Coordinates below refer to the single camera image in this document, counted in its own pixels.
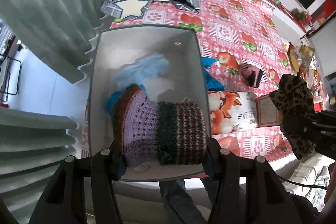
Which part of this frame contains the strawberry printed blanket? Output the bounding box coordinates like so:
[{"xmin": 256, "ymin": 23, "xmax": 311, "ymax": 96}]
[{"xmin": 81, "ymin": 0, "xmax": 310, "ymax": 161}]

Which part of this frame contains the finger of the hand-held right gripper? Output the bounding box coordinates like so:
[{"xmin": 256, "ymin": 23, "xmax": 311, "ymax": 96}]
[{"xmin": 280, "ymin": 115, "xmax": 319, "ymax": 147}]

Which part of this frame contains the black cable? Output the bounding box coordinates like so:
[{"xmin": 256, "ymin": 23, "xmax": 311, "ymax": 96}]
[{"xmin": 274, "ymin": 175, "xmax": 330, "ymax": 190}]

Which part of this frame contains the grey-green curtain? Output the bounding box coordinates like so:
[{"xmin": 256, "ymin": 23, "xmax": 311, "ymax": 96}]
[{"xmin": 0, "ymin": 0, "xmax": 121, "ymax": 216}]

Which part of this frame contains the fox print bag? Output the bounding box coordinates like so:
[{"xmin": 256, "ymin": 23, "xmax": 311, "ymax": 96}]
[{"xmin": 207, "ymin": 90, "xmax": 259, "ymax": 135}]

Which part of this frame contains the red flower bunch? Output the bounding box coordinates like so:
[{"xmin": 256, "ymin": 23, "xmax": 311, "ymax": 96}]
[{"xmin": 291, "ymin": 7, "xmax": 313, "ymax": 28}]

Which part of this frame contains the pink black striped knit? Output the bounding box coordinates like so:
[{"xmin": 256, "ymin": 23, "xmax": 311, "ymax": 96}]
[{"xmin": 240, "ymin": 63, "xmax": 265, "ymax": 88}]

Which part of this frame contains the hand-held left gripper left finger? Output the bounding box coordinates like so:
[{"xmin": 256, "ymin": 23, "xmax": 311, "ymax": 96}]
[{"xmin": 28, "ymin": 140, "xmax": 129, "ymax": 224}]

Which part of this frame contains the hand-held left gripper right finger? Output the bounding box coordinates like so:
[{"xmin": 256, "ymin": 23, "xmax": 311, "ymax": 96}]
[{"xmin": 203, "ymin": 137, "xmax": 297, "ymax": 224}]

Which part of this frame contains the light blue fluffy plush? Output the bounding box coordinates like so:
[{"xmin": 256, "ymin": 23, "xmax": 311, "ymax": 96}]
[{"xmin": 114, "ymin": 53, "xmax": 171, "ymax": 90}]

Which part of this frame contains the person's jeans leg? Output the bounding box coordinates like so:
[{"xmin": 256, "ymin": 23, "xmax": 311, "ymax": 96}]
[{"xmin": 159, "ymin": 179, "xmax": 218, "ymax": 224}]

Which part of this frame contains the grey storage box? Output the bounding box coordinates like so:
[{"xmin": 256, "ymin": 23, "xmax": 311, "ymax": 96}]
[{"xmin": 87, "ymin": 25, "xmax": 213, "ymax": 182}]

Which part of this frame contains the white quilt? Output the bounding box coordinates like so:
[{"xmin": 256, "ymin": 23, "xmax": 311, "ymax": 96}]
[{"xmin": 289, "ymin": 153, "xmax": 331, "ymax": 211}]

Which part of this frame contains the leopard print soft item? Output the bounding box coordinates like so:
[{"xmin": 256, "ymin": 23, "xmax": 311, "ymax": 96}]
[{"xmin": 270, "ymin": 74, "xmax": 316, "ymax": 159}]

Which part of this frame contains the pile of snack packets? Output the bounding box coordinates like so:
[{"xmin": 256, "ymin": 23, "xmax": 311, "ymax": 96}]
[{"xmin": 283, "ymin": 40, "xmax": 326, "ymax": 104}]

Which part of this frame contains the multicolour knit scarf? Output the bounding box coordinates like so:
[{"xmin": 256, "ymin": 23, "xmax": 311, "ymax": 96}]
[{"xmin": 112, "ymin": 84, "xmax": 206, "ymax": 172}]

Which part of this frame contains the black metal frame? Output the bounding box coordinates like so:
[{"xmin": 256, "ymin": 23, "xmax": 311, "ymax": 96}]
[{"xmin": 0, "ymin": 53, "xmax": 23, "ymax": 109}]

